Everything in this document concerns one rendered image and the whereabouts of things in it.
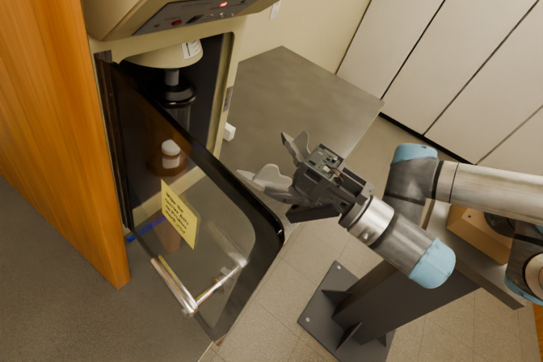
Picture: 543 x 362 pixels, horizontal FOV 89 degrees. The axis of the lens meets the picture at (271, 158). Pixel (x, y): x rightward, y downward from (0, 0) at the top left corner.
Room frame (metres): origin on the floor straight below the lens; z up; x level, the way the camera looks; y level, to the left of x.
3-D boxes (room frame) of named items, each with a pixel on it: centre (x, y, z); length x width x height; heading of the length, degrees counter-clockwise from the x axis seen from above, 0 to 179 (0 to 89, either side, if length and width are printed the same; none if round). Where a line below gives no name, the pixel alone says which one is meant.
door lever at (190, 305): (0.14, 0.05, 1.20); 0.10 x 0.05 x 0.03; 62
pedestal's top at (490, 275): (0.72, -0.76, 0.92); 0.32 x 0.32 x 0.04; 67
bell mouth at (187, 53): (0.48, 0.29, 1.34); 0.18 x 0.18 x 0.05
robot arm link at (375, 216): (0.31, -0.18, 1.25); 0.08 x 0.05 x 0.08; 161
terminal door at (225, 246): (0.21, 0.10, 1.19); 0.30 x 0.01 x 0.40; 62
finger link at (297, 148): (0.43, -0.04, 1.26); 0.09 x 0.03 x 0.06; 35
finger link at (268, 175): (0.32, 0.00, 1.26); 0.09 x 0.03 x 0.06; 107
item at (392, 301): (0.72, -0.76, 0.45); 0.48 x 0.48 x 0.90; 67
